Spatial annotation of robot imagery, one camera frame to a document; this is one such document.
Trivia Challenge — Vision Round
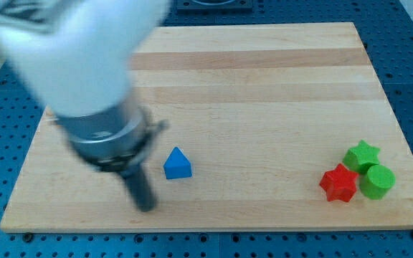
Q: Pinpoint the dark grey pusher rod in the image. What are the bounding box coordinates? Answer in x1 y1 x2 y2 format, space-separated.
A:
119 165 157 212

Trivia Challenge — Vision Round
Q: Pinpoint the silver cylindrical wrist flange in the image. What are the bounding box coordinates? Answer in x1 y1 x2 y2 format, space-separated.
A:
57 95 168 172

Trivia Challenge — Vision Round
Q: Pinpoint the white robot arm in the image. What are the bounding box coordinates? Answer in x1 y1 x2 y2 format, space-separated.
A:
0 0 171 211

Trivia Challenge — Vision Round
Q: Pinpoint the blue triangular block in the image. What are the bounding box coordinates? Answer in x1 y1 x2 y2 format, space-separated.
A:
163 147 193 180

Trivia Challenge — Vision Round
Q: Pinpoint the light wooden board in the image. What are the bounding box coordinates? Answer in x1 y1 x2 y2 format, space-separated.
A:
0 22 413 233

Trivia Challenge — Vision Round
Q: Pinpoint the red star block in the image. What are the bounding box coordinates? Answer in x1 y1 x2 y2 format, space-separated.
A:
319 163 359 202

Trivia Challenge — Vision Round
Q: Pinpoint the green star block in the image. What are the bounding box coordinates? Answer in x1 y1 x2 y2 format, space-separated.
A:
342 140 381 174

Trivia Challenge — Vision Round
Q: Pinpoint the green cylinder block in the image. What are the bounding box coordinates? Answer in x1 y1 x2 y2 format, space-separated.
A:
359 165 396 200

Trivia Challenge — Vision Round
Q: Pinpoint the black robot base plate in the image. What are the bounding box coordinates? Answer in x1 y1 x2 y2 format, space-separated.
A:
174 0 253 11

